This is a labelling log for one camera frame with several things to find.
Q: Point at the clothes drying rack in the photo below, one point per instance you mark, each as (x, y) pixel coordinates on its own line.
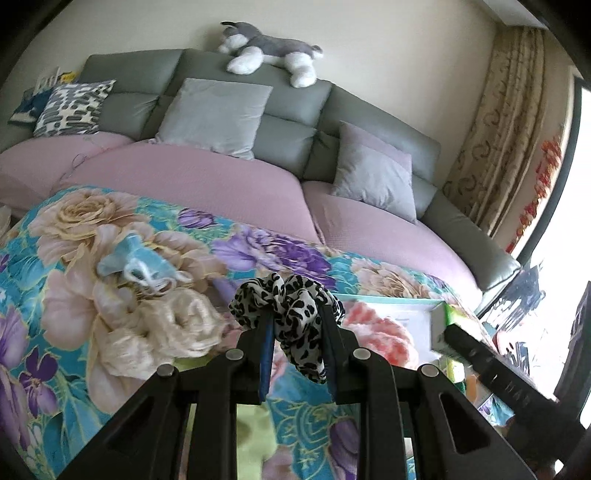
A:
(521, 295)

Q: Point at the black white patterned cushion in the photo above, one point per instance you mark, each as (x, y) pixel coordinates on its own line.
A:
(69, 108)

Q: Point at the red hanging decoration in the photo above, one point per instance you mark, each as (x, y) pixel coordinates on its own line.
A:
(545, 184)

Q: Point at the lilac cushion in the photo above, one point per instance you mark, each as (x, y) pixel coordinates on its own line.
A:
(369, 138)

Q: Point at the yellow-green cloth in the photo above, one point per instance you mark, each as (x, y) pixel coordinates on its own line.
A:
(254, 438)

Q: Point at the grey sofa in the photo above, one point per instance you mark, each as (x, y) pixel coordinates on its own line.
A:
(286, 110)

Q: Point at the dark object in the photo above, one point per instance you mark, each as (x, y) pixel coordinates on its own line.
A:
(579, 346)

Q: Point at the grey white plush dog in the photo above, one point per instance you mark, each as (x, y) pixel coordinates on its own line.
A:
(272, 46)

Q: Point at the leopard print scrunchie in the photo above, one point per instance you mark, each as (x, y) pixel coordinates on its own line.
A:
(295, 314)

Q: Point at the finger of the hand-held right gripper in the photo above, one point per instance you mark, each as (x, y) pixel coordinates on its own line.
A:
(464, 344)

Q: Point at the pink white striped towel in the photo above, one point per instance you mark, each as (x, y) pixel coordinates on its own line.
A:
(383, 337)

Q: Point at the blue floral blanket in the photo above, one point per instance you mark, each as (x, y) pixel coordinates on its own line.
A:
(60, 277)

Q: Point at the stack of books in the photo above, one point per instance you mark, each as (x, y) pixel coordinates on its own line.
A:
(32, 104)

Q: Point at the beige mesh scrunchie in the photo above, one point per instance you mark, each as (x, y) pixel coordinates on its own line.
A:
(175, 323)

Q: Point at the pink sofa seat cover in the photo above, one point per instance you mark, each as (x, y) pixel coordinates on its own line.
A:
(37, 161)
(392, 244)
(184, 184)

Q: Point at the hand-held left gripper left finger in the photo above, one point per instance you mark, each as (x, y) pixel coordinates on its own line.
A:
(267, 364)

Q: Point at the blue face mask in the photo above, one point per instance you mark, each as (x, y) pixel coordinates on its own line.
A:
(120, 261)

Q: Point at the grey cushion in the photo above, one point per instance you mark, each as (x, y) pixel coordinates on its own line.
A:
(374, 184)
(212, 115)

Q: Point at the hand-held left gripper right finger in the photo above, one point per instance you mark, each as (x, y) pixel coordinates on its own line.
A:
(328, 364)

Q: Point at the beige patterned curtain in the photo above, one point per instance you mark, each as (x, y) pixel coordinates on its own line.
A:
(508, 115)

